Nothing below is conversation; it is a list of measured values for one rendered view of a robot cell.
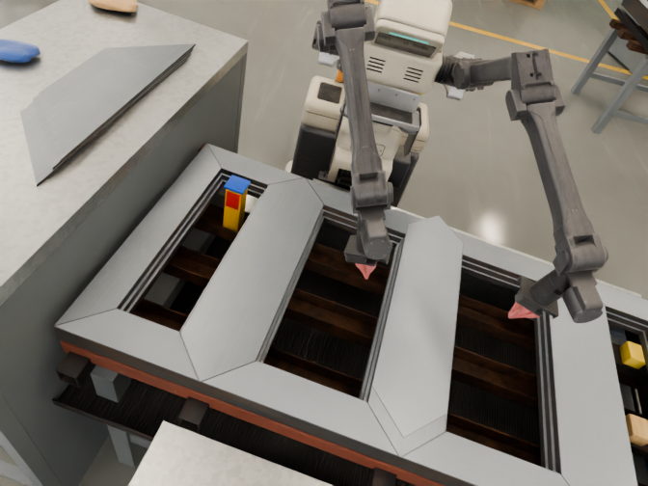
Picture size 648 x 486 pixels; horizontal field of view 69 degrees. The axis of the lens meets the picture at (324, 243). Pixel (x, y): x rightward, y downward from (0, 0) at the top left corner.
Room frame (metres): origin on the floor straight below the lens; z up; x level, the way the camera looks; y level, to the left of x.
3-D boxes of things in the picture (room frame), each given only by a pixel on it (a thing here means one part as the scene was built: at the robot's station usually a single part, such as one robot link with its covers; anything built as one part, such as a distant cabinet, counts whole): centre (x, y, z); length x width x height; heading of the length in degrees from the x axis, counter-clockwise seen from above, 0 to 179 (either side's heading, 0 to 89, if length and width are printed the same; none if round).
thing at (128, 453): (0.48, 0.41, 0.34); 0.06 x 0.06 x 0.68; 87
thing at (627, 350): (0.94, -0.97, 0.79); 0.06 x 0.05 x 0.04; 177
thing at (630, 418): (0.69, -0.92, 0.79); 0.06 x 0.05 x 0.04; 177
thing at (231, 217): (1.02, 0.30, 0.78); 0.05 x 0.05 x 0.19; 87
